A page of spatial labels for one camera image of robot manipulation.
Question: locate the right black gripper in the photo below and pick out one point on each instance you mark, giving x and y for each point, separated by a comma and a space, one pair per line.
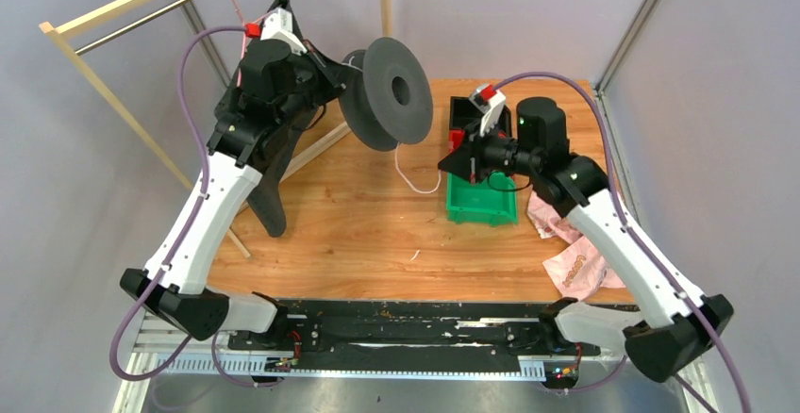
467, 161

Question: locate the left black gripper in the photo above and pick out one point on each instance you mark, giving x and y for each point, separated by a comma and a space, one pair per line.
334, 76

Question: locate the pink patterned cloth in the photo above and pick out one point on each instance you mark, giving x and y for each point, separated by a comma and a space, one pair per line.
578, 271

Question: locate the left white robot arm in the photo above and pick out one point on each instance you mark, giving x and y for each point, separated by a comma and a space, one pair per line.
173, 284

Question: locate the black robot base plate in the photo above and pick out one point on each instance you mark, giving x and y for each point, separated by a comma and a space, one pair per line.
397, 337

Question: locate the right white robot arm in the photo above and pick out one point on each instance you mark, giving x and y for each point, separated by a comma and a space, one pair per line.
676, 322

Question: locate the black cable spool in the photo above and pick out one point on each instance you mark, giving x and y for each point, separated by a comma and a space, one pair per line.
387, 100

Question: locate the red storage bin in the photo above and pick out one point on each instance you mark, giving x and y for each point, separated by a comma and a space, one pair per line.
455, 138

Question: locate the pink clothes hanger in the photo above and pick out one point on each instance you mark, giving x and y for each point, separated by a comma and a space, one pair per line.
252, 29

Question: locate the black storage bin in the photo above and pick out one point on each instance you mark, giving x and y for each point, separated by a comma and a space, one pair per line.
462, 112

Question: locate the dark grey hanging cloth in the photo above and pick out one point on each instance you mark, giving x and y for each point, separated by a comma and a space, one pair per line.
254, 126

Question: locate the green storage bin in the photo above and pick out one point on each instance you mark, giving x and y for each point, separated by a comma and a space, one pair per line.
492, 202

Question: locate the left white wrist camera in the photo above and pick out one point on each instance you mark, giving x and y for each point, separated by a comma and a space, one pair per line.
278, 25

